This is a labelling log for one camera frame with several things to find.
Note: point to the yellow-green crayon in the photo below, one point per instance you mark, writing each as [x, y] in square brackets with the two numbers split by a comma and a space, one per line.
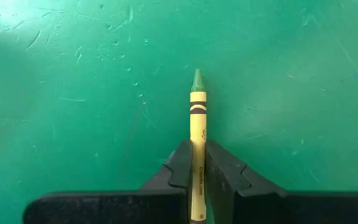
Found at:
[198, 124]

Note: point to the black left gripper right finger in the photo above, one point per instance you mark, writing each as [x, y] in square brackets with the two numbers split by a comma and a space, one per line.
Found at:
[225, 174]

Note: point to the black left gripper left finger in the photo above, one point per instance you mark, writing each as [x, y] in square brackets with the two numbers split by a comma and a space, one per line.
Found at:
[179, 168]

